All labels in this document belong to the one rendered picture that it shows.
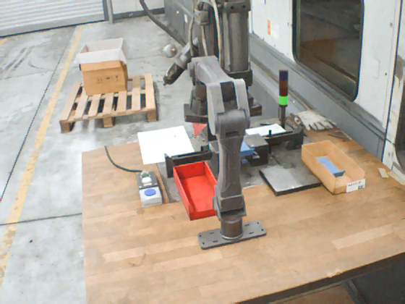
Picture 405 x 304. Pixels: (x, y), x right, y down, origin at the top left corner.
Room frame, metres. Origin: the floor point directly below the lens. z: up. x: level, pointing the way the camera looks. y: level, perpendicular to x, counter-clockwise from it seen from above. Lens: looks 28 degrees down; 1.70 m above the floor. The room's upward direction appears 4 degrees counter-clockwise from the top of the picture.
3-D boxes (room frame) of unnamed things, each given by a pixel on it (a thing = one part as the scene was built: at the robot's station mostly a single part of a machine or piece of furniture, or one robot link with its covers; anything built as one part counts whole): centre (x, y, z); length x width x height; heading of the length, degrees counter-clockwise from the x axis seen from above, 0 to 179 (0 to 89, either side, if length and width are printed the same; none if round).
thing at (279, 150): (1.46, -0.14, 0.88); 0.65 x 0.50 x 0.03; 103
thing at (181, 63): (1.63, 0.05, 1.25); 0.19 x 0.07 x 0.19; 103
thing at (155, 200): (1.17, 0.18, 0.90); 0.07 x 0.07 x 0.06; 13
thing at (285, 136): (1.45, -0.31, 0.95); 0.15 x 0.03 x 0.10; 103
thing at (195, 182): (1.17, 0.02, 0.93); 0.25 x 0.12 x 0.06; 13
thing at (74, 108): (4.42, 0.99, 0.07); 1.20 x 1.00 x 0.14; 6
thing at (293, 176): (1.23, -0.30, 0.91); 0.17 x 0.16 x 0.02; 103
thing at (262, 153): (1.38, -0.14, 0.94); 0.20 x 0.10 x 0.07; 103
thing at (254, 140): (1.38, -0.14, 0.98); 0.20 x 0.10 x 0.01; 103
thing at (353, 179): (1.25, -0.46, 0.93); 0.25 x 0.13 x 0.08; 13
